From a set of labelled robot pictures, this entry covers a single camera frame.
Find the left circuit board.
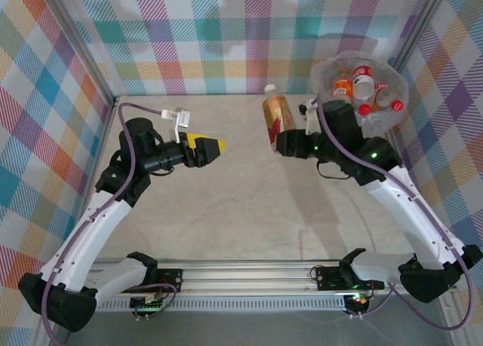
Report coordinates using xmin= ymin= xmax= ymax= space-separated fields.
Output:
xmin=130 ymin=295 xmax=169 ymax=314

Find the large red label water bottle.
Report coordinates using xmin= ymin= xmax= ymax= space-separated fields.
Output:
xmin=352 ymin=63 xmax=377 ymax=116

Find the circuit board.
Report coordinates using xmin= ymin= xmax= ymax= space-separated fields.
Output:
xmin=343 ymin=292 xmax=374 ymax=310
xmin=130 ymin=295 xmax=169 ymax=314

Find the grey slotted cable duct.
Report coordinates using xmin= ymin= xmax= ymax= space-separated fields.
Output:
xmin=90 ymin=295 xmax=350 ymax=313

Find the orange drink bottle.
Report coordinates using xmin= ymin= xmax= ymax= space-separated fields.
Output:
xmin=333 ymin=68 xmax=355 ymax=102

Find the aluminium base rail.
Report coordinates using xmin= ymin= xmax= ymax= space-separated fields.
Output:
xmin=88 ymin=259 xmax=456 ymax=298

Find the thin black gripper wire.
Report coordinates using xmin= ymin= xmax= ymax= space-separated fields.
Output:
xmin=316 ymin=159 xmax=352 ymax=181

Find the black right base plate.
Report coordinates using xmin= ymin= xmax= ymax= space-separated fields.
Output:
xmin=314 ymin=264 xmax=344 ymax=292

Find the aluminium frame post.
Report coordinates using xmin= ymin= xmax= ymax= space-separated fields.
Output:
xmin=388 ymin=0 xmax=453 ymax=72
xmin=35 ymin=0 xmax=121 ymax=109

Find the red gold tea bottle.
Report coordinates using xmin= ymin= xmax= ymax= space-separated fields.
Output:
xmin=262 ymin=83 xmax=298 ymax=151

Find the clear plastic bin liner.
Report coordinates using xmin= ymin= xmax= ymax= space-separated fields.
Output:
xmin=309 ymin=50 xmax=411 ymax=139

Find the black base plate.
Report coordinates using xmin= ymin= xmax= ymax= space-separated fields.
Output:
xmin=314 ymin=264 xmax=344 ymax=292
xmin=156 ymin=268 xmax=185 ymax=293

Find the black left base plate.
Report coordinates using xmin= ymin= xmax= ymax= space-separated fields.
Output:
xmin=156 ymin=268 xmax=185 ymax=293

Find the right circuit board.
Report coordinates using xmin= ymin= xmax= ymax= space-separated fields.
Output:
xmin=343 ymin=292 xmax=374 ymax=310

